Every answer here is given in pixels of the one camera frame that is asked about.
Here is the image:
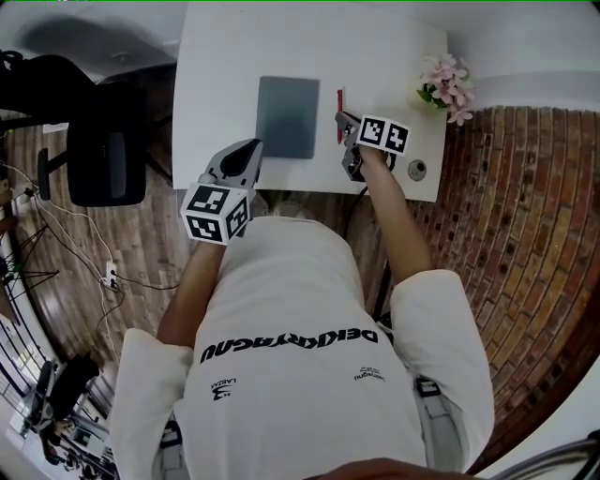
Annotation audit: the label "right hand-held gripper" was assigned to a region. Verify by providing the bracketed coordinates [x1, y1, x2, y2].
[333, 111, 412, 185]

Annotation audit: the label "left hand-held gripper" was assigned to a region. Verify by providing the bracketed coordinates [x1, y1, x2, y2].
[180, 138, 265, 247]

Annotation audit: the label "red pen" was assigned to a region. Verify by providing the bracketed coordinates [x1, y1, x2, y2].
[335, 87, 347, 144]

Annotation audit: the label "grey notebook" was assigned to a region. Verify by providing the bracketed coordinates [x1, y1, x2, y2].
[255, 75, 323, 161]

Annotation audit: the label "person's left forearm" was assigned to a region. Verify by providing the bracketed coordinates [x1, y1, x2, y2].
[156, 241, 232, 349]

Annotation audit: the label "person's right forearm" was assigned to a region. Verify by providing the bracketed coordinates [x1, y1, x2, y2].
[360, 149, 435, 288]

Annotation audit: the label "white desk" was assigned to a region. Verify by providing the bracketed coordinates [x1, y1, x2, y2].
[172, 3, 451, 204]

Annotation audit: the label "black office chair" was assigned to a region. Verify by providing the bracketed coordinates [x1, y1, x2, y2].
[0, 51, 173, 208]

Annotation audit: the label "person's light trousers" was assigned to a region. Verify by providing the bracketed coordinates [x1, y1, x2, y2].
[268, 200, 314, 222]

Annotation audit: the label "pink flowers in white pot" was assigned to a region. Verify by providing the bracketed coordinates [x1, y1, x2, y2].
[413, 52, 476, 128]

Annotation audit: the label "person's white printed shirt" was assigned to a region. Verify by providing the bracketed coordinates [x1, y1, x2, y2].
[108, 216, 496, 480]

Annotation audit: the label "black tripod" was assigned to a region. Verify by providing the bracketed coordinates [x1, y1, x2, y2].
[12, 224, 60, 293]

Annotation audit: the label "person's chin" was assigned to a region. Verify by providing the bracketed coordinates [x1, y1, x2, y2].
[303, 458, 433, 480]

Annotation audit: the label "black cable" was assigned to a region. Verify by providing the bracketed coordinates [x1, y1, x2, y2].
[113, 275, 182, 292]

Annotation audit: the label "white cable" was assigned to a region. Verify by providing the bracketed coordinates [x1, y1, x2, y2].
[0, 161, 119, 358]

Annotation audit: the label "grey shoulder strap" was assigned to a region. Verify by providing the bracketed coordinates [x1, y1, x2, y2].
[413, 376, 471, 473]
[157, 419, 189, 480]

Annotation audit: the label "grey head mount bar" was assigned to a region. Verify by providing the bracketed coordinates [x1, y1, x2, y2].
[486, 432, 600, 480]

